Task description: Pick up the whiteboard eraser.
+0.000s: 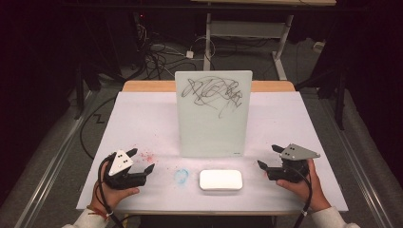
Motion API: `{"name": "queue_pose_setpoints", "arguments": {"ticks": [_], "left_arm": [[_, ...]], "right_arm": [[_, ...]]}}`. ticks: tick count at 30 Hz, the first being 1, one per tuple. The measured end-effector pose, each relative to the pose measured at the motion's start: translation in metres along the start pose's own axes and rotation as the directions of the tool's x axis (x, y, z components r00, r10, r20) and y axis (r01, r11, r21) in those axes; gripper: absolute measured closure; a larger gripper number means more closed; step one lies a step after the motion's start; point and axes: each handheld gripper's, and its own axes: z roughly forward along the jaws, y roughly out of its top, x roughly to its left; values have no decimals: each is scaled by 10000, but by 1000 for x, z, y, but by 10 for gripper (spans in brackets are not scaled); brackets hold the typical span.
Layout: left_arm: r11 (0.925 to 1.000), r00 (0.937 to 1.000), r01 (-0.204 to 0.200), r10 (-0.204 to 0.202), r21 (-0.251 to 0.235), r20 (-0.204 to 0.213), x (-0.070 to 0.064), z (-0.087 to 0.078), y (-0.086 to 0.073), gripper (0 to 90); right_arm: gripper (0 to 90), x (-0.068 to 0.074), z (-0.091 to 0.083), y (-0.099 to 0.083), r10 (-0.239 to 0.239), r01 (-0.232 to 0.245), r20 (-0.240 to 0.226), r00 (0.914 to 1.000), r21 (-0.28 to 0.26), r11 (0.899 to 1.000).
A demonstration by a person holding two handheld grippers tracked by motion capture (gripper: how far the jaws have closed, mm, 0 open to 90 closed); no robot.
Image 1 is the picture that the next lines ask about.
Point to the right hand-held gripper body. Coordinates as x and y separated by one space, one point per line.
294 153

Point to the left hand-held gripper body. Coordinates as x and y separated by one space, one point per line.
118 164

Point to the white whiteboard eraser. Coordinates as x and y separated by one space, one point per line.
220 180

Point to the white whiteboard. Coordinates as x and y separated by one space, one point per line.
212 126

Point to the person's left hand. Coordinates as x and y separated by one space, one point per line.
112 194

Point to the person's right hand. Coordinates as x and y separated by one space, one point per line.
309 190

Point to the white table sheet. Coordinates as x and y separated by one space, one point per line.
152 126

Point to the wooden table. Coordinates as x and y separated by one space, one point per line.
145 86

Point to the black stand leg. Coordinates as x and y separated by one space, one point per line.
79 95
340 101

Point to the small white power adapter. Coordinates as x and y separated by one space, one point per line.
189 54

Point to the metal floor rail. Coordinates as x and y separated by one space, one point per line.
57 164
358 164

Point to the white metal desk frame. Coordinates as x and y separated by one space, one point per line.
247 29

